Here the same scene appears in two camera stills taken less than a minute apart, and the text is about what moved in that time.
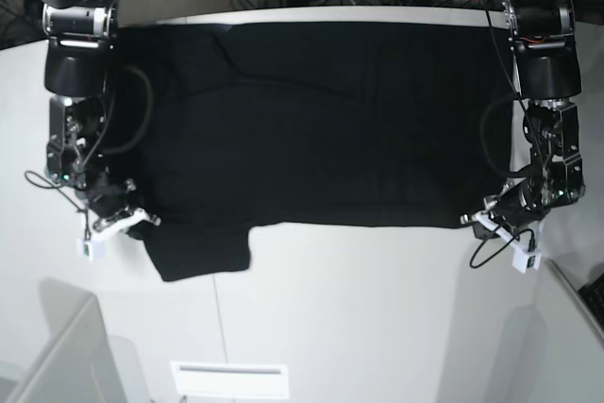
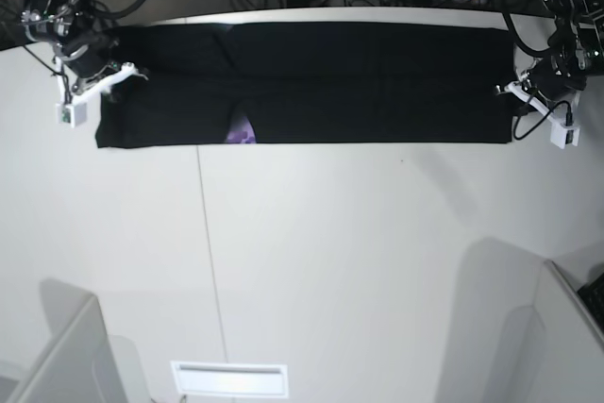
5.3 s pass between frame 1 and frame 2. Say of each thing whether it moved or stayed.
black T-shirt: moved
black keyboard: stayed
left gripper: moved
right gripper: moved
